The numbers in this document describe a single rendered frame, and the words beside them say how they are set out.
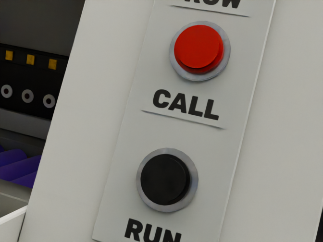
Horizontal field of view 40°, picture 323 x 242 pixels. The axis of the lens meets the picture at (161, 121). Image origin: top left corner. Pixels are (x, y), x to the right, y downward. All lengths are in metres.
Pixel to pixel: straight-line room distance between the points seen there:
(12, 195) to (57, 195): 0.09
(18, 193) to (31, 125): 0.13
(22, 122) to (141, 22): 0.23
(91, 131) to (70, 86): 0.02
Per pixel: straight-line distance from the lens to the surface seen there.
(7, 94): 0.39
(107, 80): 0.15
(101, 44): 0.16
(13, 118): 0.38
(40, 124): 0.37
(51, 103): 0.37
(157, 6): 0.16
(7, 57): 0.39
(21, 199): 0.24
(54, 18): 0.42
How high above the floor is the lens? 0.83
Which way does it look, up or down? 5 degrees up
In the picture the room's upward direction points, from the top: 14 degrees clockwise
